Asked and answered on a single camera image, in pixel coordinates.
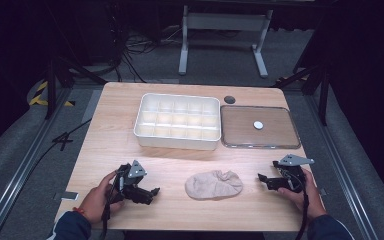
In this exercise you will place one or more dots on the black tape floor mark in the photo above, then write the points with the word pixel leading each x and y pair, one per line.
pixel 62 140

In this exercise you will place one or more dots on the white metal desk frame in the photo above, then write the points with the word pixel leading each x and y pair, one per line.
pixel 225 21

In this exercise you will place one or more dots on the clear lid with white knob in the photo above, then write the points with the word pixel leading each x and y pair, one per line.
pixel 258 128

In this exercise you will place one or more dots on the grey tape piece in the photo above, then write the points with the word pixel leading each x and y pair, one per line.
pixel 322 191
pixel 67 195

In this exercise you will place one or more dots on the metal floor rail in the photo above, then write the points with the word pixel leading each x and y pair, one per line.
pixel 23 166
pixel 341 166

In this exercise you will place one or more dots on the black metal stand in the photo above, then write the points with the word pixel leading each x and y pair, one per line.
pixel 323 93
pixel 51 86

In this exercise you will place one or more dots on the person's right hand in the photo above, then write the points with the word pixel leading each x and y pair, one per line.
pixel 308 196

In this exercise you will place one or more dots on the yellow black hazard tape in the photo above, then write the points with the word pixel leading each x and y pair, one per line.
pixel 41 96

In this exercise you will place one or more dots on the dark round table grommet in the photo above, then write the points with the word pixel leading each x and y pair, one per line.
pixel 229 99

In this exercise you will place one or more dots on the person's left hand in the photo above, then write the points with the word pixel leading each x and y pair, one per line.
pixel 96 203

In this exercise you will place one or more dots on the white divided storage box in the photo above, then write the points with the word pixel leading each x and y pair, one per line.
pixel 177 121

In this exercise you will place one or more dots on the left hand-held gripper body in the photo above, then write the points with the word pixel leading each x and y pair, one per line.
pixel 136 170

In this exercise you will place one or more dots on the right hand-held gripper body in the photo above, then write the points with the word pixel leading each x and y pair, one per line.
pixel 291 173

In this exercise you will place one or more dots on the beige sock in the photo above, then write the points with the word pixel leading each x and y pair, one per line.
pixel 213 186

